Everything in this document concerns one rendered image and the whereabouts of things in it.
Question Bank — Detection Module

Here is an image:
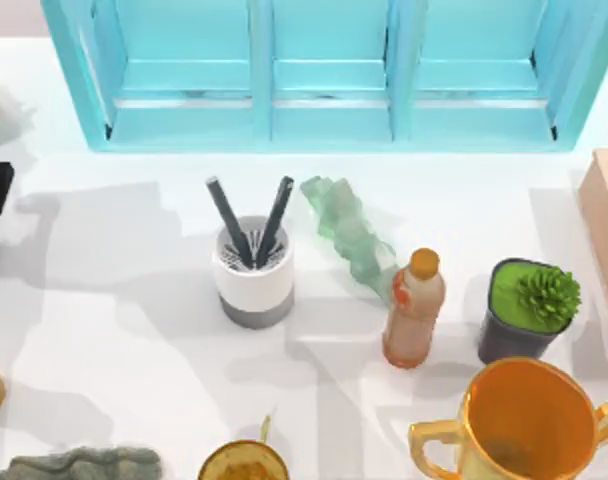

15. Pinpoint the black pen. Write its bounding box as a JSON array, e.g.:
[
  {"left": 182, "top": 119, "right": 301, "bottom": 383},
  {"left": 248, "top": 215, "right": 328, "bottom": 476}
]
[
  {"left": 254, "top": 175, "right": 296, "bottom": 266},
  {"left": 205, "top": 175, "right": 256, "bottom": 271}
]

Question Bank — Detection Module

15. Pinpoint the crumpled pale green bottle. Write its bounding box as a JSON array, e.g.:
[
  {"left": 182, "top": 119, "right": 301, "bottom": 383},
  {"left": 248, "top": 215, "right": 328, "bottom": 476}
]
[{"left": 299, "top": 175, "right": 399, "bottom": 307}]

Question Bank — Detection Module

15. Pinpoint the white and grey pen holder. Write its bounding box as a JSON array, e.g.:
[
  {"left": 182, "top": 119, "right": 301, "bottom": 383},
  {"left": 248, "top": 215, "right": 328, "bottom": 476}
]
[{"left": 212, "top": 215, "right": 296, "bottom": 331}]

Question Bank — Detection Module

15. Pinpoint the orange drink bottle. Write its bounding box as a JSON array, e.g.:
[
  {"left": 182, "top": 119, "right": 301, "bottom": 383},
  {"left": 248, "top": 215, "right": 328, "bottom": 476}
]
[{"left": 382, "top": 247, "right": 447, "bottom": 370}]

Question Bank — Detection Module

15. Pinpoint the light blue rack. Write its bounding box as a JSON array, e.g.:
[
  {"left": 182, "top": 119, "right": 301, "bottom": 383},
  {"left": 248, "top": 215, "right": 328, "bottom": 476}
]
[{"left": 39, "top": 0, "right": 608, "bottom": 154}]

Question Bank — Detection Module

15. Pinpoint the orange round bowl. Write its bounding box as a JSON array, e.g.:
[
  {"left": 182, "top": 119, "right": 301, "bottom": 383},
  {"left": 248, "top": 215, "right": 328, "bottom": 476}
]
[{"left": 197, "top": 415, "right": 290, "bottom": 480}]

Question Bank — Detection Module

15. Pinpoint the green plant in black pot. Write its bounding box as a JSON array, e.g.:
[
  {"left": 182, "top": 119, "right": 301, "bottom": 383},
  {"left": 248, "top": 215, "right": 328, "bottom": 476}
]
[{"left": 477, "top": 257, "right": 582, "bottom": 366}]

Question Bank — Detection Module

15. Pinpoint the gold trophy cup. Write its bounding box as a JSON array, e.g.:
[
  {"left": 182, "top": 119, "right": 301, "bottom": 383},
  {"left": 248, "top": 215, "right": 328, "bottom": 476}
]
[{"left": 408, "top": 357, "right": 608, "bottom": 480}]

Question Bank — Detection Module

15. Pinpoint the salmon-coloured box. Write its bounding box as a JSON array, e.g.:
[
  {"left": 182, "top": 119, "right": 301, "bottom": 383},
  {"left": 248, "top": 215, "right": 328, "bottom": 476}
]
[{"left": 577, "top": 147, "right": 608, "bottom": 358}]

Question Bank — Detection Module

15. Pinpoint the grey-green rough rock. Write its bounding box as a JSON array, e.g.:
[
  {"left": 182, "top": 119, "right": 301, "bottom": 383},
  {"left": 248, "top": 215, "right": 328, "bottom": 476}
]
[{"left": 0, "top": 445, "right": 164, "bottom": 480}]

